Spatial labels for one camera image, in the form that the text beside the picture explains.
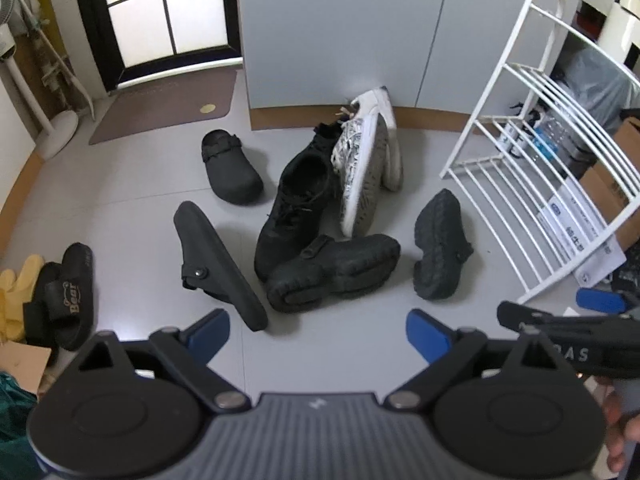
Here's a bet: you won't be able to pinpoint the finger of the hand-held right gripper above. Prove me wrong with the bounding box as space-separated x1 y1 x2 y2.
576 287 627 316
497 301 581 333

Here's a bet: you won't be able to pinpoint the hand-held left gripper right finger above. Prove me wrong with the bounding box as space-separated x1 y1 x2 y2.
384 308 576 412

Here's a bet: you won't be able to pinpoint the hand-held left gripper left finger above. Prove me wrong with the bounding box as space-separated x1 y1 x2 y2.
75 308 251 413

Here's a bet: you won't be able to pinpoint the white shoe rack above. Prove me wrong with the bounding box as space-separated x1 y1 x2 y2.
439 0 640 306

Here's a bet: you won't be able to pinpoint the black strapped clog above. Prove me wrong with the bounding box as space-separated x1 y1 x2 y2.
201 130 264 205
173 201 269 332

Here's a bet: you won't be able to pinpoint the black chunky platform clog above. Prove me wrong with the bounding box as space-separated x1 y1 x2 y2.
265 234 402 313
413 188 475 301

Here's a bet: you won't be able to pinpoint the white patterned sneaker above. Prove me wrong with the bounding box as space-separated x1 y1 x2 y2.
330 107 391 238
350 87 404 192

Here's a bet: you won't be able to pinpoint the person's right hand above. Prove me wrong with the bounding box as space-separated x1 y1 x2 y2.
604 390 640 473

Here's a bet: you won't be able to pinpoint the white printed carton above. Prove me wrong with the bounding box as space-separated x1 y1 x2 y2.
537 179 627 286

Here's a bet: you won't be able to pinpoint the cardboard box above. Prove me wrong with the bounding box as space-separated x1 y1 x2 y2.
580 116 640 256

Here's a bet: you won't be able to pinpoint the black printed slide sandal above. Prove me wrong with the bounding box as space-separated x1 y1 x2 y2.
44 242 96 352
22 261 63 347

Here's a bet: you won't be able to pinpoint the clear plastic water bottle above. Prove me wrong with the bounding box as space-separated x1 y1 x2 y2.
531 112 572 160

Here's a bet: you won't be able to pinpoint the brown cardboard piece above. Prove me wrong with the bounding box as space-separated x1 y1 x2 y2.
0 341 53 396

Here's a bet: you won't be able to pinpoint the yellow rubber gloves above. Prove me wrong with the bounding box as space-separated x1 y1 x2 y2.
0 254 47 343

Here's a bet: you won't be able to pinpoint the green cloth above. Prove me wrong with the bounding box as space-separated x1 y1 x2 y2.
0 371 40 443

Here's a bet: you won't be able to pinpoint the grey plastic bag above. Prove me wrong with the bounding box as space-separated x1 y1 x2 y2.
552 42 636 136

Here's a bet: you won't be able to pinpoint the brown door mat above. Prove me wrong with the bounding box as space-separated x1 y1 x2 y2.
89 67 238 146

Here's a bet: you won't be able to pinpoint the white standing fan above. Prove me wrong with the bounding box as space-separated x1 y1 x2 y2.
0 0 81 162

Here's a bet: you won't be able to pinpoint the grey cabinet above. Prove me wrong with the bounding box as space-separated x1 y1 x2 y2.
235 0 583 132

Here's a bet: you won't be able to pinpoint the black framed glass door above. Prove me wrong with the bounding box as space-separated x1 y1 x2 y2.
69 0 246 92

